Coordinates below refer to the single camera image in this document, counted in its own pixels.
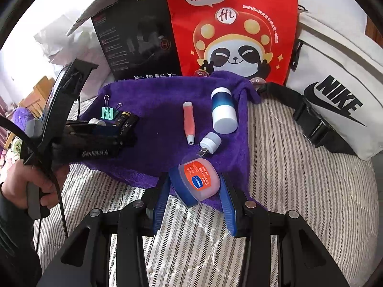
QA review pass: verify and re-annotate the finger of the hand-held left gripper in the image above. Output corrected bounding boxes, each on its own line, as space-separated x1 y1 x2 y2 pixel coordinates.
90 122 120 137
114 132 139 149

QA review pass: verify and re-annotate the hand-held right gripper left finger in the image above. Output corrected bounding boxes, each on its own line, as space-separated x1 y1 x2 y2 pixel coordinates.
36 172 171 287

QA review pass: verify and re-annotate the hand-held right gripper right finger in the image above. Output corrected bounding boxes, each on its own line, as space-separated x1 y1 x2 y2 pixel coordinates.
219 172 350 287

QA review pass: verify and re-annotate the green binder clip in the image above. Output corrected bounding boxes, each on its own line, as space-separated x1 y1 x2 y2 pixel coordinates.
101 95 123 120

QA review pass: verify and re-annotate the black bottle with gold label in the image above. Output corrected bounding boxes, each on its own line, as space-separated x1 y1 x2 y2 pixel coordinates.
115 111 140 132

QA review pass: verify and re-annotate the blue petroleum jelly jar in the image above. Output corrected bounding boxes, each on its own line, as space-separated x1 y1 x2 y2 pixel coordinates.
168 156 221 207

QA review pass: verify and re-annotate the pink pen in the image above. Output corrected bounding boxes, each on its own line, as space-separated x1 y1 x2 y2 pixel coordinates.
183 102 196 145

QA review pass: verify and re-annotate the white usb light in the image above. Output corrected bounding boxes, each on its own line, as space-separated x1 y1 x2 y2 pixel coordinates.
197 132 222 157

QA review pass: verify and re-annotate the blue and white bottle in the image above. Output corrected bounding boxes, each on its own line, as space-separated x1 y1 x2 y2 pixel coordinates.
211 87 237 134

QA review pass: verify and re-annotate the person's left forearm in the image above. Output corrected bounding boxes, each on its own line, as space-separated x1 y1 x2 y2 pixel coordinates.
0 191 43 287

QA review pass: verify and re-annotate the person's left hand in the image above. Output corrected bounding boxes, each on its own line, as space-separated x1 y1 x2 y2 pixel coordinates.
0 163 70 207

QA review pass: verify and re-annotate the purple towel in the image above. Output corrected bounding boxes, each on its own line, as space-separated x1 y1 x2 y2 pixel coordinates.
70 70 267 210

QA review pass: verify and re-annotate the purple fluffy item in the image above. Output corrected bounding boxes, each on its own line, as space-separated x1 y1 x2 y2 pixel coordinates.
15 108 39 126

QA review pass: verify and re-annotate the wooden headboard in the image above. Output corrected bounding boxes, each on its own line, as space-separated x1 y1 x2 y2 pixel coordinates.
4 76 56 150

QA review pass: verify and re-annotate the white plastic shopping bag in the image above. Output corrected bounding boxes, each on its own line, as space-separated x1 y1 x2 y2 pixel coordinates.
0 21 117 102

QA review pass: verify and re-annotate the striped bedspread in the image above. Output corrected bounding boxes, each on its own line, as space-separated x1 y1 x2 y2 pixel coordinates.
30 96 380 287

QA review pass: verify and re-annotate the black headset box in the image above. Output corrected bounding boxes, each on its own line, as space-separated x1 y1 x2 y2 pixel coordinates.
91 0 183 81

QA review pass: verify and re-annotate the red paper bag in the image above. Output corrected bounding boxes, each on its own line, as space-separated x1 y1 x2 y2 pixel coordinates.
163 0 298 86

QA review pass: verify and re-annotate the white waist bag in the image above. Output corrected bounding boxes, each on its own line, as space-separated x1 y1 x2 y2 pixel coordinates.
259 4 383 160

